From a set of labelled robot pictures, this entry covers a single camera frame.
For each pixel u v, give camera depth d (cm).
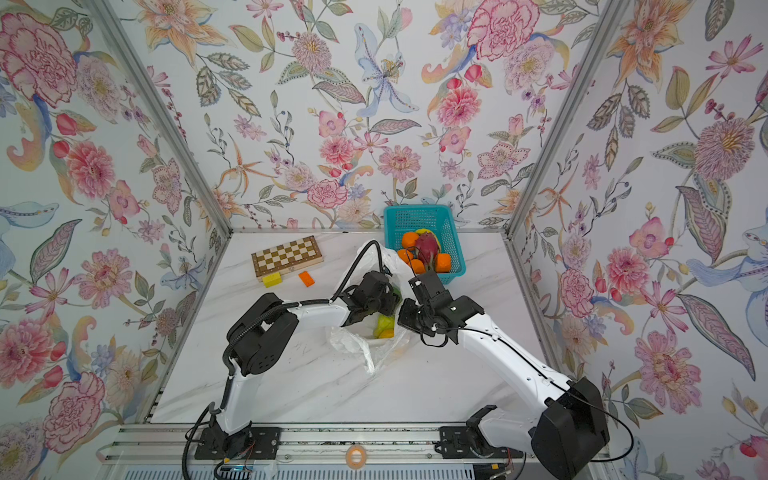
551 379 43
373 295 76
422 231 115
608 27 71
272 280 104
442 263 106
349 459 73
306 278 107
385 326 90
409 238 111
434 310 60
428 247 107
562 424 38
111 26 71
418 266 102
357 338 69
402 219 118
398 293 84
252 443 71
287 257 110
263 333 56
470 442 66
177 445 76
